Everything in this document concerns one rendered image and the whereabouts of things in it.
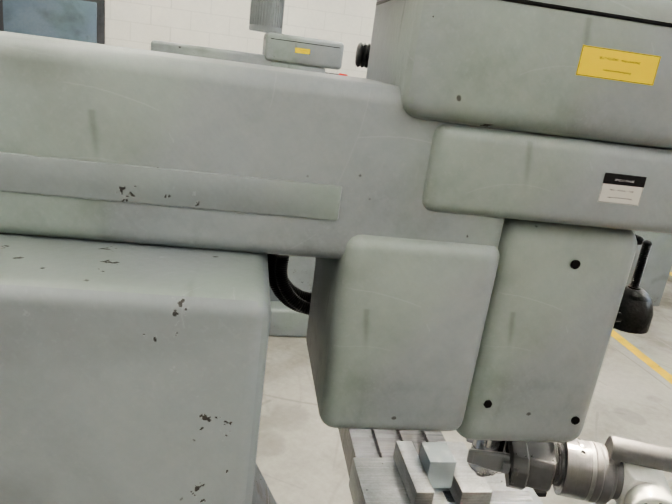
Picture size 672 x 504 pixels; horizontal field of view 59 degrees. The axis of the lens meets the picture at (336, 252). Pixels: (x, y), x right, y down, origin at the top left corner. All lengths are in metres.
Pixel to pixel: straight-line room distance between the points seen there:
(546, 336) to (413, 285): 0.20
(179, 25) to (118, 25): 0.66
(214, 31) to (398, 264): 6.66
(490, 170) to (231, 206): 0.28
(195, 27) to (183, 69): 6.64
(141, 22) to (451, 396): 6.81
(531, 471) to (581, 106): 0.54
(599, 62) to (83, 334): 0.58
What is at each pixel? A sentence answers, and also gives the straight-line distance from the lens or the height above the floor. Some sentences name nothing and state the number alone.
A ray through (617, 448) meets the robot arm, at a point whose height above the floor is 1.30.
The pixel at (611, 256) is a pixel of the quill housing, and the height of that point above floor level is 1.59.
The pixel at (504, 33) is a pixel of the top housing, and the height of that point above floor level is 1.82.
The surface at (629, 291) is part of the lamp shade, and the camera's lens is 0.99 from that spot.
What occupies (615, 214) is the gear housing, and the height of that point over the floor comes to 1.65.
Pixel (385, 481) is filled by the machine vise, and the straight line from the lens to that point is 1.21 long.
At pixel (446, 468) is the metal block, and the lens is 1.19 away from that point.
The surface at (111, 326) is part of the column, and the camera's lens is 0.57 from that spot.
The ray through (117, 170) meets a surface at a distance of 0.65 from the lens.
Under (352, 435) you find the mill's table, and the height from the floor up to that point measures 0.96.
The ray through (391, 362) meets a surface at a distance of 0.72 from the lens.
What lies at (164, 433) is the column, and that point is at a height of 1.41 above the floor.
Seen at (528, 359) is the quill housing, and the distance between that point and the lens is 0.81.
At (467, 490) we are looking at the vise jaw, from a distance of 1.18.
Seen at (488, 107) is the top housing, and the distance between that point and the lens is 0.65.
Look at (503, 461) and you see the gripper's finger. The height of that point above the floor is 1.24.
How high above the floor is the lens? 1.78
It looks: 18 degrees down
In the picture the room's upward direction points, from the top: 8 degrees clockwise
